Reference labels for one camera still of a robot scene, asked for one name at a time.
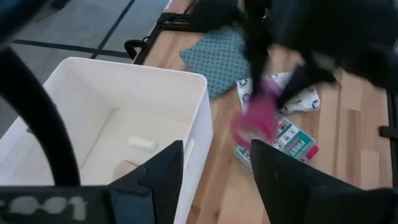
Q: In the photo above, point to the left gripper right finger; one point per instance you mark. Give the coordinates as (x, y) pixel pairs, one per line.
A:
(295, 199)

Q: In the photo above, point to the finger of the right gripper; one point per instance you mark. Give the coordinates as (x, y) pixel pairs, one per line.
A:
(258, 62)
(304, 79)

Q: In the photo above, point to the pink object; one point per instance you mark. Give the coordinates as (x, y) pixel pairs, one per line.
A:
(259, 118)

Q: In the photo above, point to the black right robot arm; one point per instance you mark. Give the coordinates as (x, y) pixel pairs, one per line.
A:
(214, 14)

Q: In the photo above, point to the white patterned pouch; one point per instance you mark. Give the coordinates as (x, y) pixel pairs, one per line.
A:
(303, 101)

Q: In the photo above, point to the teal patterned fabric pouch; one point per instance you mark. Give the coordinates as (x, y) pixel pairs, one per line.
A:
(214, 59)

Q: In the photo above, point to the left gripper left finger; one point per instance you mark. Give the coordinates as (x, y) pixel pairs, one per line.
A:
(155, 186)

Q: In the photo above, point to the small white tube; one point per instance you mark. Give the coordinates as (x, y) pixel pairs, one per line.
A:
(143, 143)

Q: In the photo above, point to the white perforated plastic basket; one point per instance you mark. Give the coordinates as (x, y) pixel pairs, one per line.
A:
(124, 93)

